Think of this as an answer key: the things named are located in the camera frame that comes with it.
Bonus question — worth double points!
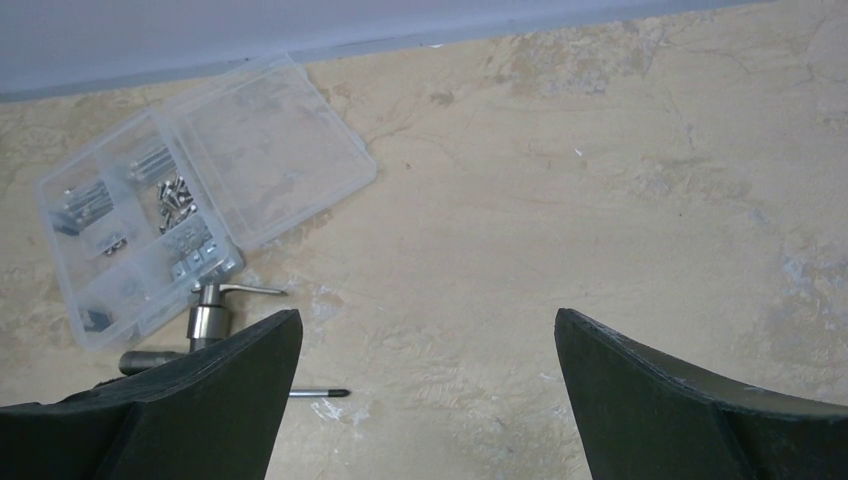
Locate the clear plastic screw box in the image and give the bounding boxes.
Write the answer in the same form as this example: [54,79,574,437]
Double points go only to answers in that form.
[35,53,377,350]

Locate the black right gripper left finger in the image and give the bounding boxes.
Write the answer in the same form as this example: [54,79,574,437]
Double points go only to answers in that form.
[1,310,303,479]

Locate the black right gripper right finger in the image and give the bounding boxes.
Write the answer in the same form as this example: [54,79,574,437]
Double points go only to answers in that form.
[555,308,847,479]

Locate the yellow black screwdriver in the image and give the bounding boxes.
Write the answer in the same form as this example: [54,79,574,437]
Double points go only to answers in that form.
[289,388,351,398]

